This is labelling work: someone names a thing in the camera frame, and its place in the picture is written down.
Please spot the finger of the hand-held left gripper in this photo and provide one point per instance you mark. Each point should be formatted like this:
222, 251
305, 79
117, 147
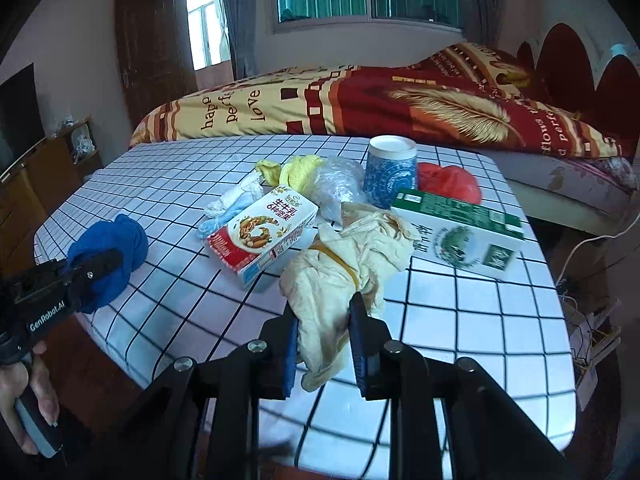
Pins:
95, 267

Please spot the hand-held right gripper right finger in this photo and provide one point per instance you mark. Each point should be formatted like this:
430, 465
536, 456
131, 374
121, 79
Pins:
359, 360

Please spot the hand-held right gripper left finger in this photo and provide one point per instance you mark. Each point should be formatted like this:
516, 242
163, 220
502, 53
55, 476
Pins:
290, 360

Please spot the blue cloth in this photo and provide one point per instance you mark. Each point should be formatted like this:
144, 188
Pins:
115, 245

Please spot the beige cloth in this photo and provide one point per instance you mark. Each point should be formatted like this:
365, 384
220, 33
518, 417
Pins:
330, 280

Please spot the red and white carton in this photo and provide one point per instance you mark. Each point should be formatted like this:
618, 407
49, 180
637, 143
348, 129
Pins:
260, 240

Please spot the green and white carton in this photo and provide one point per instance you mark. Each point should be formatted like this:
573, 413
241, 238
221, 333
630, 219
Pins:
460, 240

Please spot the clear plastic bag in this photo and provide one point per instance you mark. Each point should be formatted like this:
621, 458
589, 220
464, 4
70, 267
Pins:
335, 185

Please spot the blue patterned paper cup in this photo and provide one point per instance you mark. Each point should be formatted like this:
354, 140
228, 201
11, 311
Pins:
390, 180

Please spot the yellow cloth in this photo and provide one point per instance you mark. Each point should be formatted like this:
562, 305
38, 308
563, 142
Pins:
295, 170

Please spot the red plastic bag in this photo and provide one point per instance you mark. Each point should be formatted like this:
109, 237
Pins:
450, 182

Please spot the person's left hand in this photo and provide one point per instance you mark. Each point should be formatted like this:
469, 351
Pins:
45, 390

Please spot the wooden television cabinet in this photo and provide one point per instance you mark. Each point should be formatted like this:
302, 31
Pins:
45, 170

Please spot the checkered white tablecloth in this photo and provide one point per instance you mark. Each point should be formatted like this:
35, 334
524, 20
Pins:
165, 175

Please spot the white bag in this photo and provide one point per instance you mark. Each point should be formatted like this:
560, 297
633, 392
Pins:
82, 145

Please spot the black television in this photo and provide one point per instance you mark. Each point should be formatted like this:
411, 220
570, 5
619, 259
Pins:
20, 115

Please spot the brown wooden door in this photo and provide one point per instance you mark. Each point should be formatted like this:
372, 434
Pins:
145, 50

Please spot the bed with patterned quilt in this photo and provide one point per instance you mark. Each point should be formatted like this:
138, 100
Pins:
350, 100

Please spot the floral mattress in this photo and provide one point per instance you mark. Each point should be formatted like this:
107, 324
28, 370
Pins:
550, 180

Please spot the bright doorway window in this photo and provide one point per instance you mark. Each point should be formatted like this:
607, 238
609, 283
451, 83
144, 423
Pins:
205, 25

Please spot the grey window curtain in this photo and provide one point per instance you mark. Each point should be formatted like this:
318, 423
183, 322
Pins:
240, 20
480, 5

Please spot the red and white headboard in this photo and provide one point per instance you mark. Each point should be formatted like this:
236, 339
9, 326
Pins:
565, 60

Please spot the white bed frame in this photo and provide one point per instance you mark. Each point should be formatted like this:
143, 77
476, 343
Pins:
565, 217

